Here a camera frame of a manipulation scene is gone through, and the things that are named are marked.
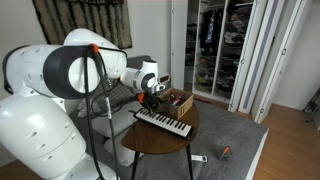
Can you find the grey sofa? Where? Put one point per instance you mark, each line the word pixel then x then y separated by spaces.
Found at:
pixel 136 61

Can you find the closet shelves with clothes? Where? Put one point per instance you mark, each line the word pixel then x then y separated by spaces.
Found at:
pixel 220 50

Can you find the wooden table with black legs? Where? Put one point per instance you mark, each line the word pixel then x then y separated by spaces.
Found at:
pixel 156 140

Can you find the red black items in box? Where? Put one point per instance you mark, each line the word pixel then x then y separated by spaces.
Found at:
pixel 175 99

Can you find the small grey plaid pillow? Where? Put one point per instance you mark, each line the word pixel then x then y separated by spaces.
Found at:
pixel 121 96

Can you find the small black white piano keyboard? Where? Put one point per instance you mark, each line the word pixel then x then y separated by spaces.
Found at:
pixel 163 121

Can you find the shaggy brown wall tapestry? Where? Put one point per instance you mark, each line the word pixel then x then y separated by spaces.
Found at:
pixel 83 20

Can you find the white remote control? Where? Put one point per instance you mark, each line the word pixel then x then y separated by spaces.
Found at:
pixel 199 158

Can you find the black tripod stand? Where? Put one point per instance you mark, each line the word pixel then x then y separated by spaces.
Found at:
pixel 313 106

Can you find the open cardboard box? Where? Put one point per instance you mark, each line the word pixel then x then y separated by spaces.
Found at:
pixel 181 108

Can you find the grey rug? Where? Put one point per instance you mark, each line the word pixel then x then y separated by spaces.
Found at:
pixel 220 130

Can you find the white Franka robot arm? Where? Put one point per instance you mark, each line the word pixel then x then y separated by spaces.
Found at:
pixel 33 133

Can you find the white nightstand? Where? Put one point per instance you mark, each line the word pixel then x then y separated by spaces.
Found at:
pixel 164 78

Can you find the white bifold closet door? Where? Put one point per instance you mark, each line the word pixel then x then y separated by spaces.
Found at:
pixel 248 56
pixel 283 60

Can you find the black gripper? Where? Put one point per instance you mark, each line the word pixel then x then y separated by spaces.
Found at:
pixel 154 97

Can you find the light grey seat cushion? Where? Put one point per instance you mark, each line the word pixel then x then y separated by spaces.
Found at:
pixel 123 153
pixel 120 121

